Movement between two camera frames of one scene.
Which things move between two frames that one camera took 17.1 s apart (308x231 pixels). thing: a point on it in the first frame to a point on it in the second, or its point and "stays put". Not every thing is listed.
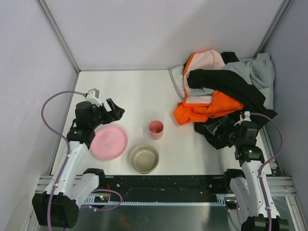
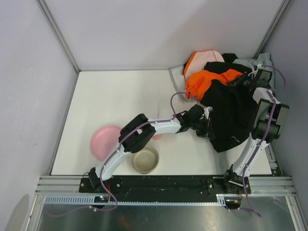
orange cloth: x=221 y=104 to x=198 y=82
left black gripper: x=107 y=113 to x=205 y=130
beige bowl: x=144 y=159 stays put
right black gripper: x=224 y=130 to x=239 y=80
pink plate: x=109 y=142 stays put
